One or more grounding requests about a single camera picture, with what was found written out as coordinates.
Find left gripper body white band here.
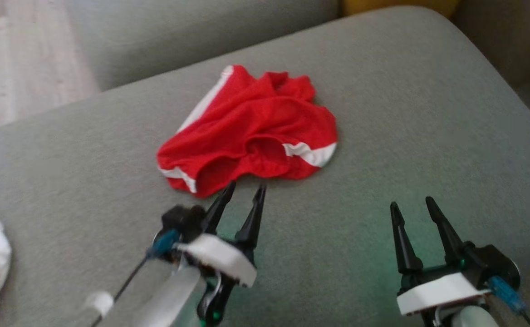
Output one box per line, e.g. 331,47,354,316
174,233,257,327

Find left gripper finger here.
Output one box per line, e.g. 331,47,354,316
201,181,237,235
235,184,267,263

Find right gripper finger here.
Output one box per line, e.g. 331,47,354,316
390,202,424,274
425,196,468,269

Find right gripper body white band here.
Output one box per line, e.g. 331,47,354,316
397,263,491,327

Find white round cable clip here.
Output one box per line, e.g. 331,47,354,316
85,291,114,318

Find red shorts with white trim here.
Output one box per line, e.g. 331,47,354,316
156,64,338,199

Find large grey sofa seat cushion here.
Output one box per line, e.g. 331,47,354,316
0,5,530,327

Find yellow pillow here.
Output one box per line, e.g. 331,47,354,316
341,0,461,19

